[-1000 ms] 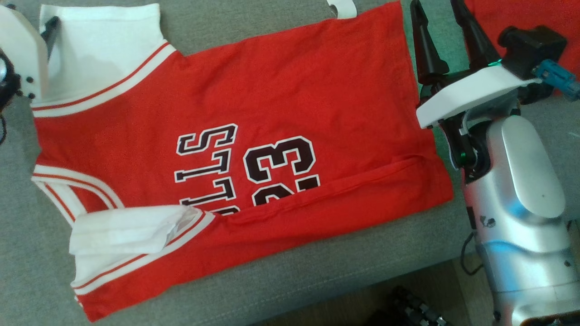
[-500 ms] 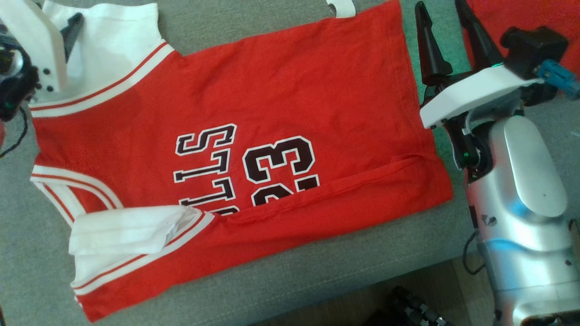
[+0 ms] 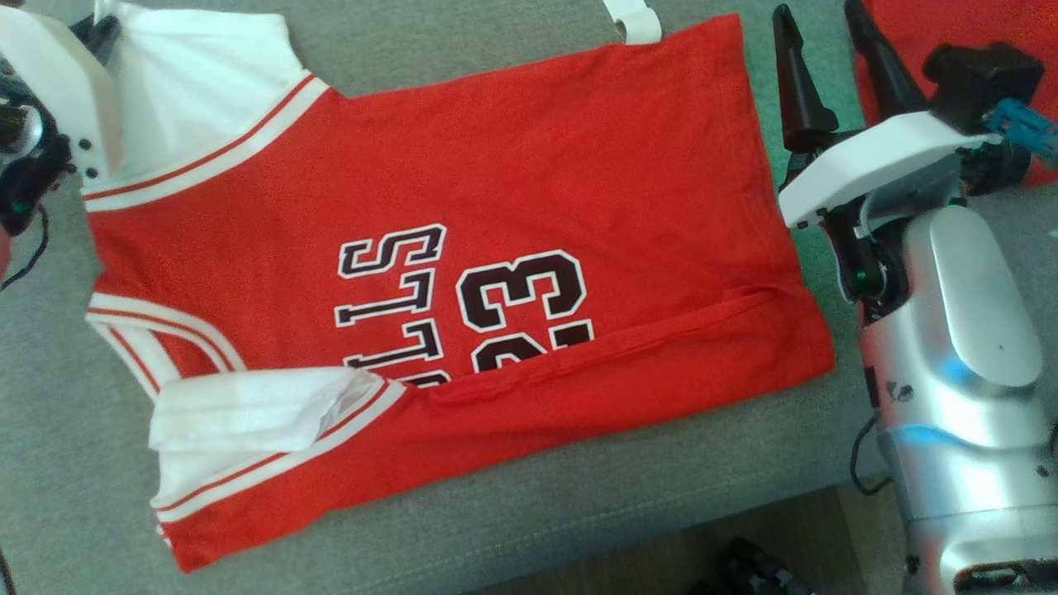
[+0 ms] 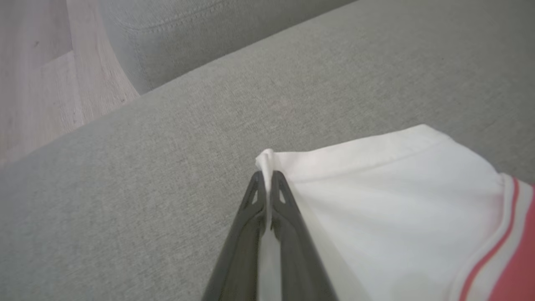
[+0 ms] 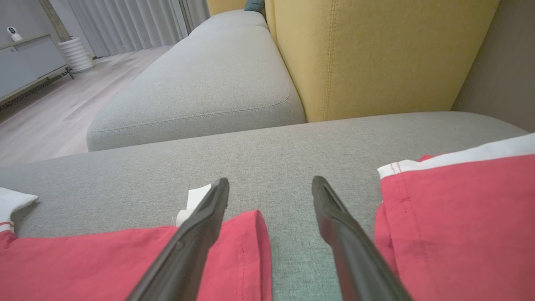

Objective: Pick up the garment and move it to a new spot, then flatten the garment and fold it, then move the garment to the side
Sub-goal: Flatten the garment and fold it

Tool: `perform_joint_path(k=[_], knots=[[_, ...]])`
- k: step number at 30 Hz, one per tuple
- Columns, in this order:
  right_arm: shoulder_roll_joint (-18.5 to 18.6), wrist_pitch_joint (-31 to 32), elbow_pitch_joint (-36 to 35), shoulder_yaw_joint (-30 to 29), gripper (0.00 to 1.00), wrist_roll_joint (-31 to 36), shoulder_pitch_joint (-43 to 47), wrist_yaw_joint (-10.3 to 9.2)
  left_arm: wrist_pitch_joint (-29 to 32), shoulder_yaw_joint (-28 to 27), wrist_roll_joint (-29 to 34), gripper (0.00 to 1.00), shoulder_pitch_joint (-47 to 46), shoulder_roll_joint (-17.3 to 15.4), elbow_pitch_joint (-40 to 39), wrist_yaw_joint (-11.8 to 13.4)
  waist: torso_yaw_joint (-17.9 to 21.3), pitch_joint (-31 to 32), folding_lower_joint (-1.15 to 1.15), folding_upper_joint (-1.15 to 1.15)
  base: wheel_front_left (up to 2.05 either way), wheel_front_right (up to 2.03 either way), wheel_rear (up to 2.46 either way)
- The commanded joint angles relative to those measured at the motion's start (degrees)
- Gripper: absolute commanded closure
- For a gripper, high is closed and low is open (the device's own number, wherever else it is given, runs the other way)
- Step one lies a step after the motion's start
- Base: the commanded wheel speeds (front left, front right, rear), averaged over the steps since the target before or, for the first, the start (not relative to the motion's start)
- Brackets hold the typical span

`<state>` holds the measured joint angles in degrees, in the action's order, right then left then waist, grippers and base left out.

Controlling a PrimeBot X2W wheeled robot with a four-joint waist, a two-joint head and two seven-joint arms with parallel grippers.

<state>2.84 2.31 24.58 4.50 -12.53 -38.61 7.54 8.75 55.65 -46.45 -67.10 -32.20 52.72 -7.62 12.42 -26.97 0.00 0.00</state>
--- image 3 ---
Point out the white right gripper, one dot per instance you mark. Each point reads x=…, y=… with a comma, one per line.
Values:
x=884, y=161

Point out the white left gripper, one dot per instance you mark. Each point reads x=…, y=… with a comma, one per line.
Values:
x=66, y=83

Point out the red shorts with white trim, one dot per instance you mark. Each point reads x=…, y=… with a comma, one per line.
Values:
x=975, y=21

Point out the red white basketball jersey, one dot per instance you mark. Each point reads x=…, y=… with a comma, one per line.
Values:
x=537, y=165

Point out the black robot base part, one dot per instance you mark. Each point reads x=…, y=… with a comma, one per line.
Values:
x=744, y=570

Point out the grey fabric sofa seat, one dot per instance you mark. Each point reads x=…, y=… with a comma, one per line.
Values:
x=83, y=496

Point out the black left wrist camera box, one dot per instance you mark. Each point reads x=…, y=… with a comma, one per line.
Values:
x=99, y=37

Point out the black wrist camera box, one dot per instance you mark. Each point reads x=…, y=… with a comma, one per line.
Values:
x=99, y=37
x=984, y=83

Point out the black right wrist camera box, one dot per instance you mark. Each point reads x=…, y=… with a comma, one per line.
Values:
x=984, y=83

